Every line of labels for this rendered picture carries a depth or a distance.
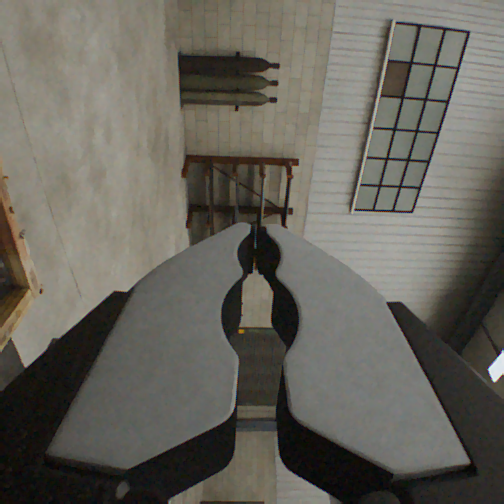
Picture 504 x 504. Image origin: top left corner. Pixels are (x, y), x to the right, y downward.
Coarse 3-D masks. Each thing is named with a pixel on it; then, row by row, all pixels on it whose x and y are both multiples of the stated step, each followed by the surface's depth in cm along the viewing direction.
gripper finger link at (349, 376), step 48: (288, 240) 10; (288, 288) 9; (336, 288) 9; (288, 336) 9; (336, 336) 7; (384, 336) 7; (288, 384) 6; (336, 384) 6; (384, 384) 6; (288, 432) 6; (336, 432) 6; (384, 432) 6; (432, 432) 6; (336, 480) 6; (384, 480) 5
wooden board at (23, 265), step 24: (0, 168) 25; (0, 192) 25; (0, 216) 26; (0, 240) 27; (24, 240) 29; (0, 264) 28; (24, 264) 29; (0, 288) 28; (24, 288) 29; (0, 312) 27; (24, 312) 29; (0, 336) 26
